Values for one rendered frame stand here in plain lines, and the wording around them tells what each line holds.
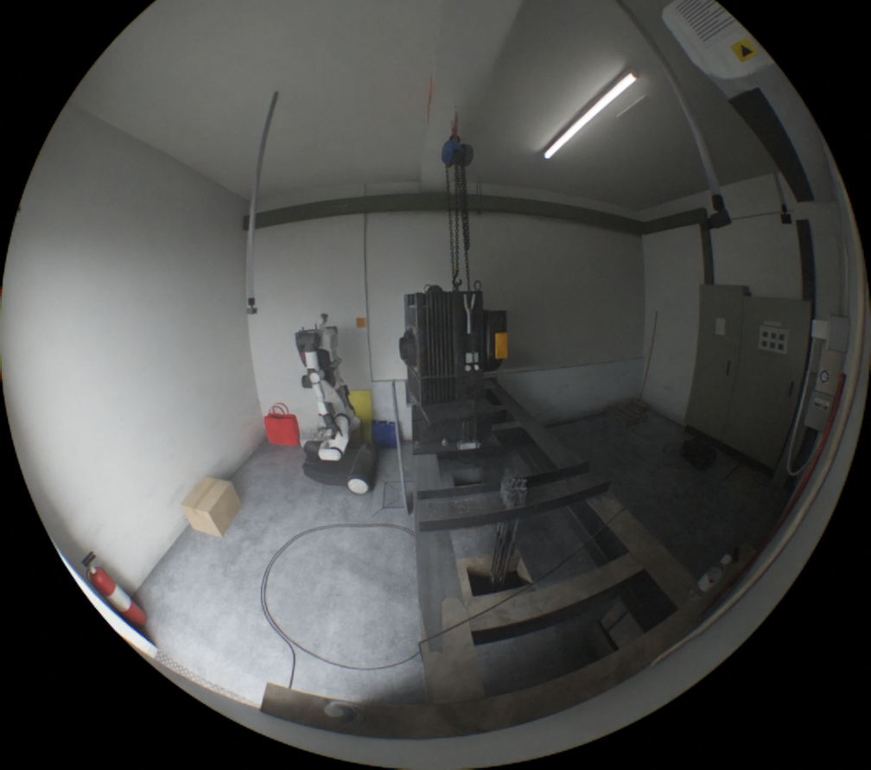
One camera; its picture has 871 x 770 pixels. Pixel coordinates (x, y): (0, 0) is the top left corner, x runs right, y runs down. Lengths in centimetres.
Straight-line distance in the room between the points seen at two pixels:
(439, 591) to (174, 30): 247
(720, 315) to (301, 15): 390
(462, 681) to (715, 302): 343
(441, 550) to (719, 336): 316
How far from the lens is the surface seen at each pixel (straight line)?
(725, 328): 335
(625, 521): 134
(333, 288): 287
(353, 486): 240
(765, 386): 324
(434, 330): 164
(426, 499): 131
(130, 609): 220
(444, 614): 98
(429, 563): 109
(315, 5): 151
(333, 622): 176
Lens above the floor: 157
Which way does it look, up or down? 8 degrees down
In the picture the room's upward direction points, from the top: 2 degrees counter-clockwise
